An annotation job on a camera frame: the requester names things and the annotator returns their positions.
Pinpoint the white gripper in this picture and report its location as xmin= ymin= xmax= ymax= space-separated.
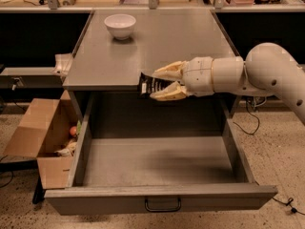
xmin=150 ymin=56 xmax=214 ymax=101

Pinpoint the black rxbar chocolate wrapper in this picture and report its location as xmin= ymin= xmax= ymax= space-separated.
xmin=137 ymin=73 xmax=172 ymax=98

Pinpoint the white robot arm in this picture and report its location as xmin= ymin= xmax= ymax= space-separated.
xmin=151 ymin=43 xmax=305 ymax=123

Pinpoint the grey cabinet counter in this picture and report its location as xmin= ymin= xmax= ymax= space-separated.
xmin=64 ymin=8 xmax=237 ymax=117

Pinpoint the grey open drawer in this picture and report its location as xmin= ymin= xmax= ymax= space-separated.
xmin=46 ymin=92 xmax=277 ymax=215

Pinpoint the white ceramic bowl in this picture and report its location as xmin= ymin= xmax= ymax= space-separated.
xmin=104 ymin=14 xmax=136 ymax=40

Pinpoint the red apple in box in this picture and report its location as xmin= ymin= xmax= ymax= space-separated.
xmin=70 ymin=126 xmax=77 ymax=136

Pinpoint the brown cardboard box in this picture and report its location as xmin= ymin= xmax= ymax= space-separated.
xmin=4 ymin=91 xmax=78 ymax=189

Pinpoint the black floor cable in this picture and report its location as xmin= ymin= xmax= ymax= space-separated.
xmin=233 ymin=97 xmax=261 ymax=136

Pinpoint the black drawer handle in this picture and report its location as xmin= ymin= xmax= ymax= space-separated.
xmin=144 ymin=198 xmax=182 ymax=213

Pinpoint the black cable with plug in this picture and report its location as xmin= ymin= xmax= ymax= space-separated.
xmin=273 ymin=197 xmax=305 ymax=217

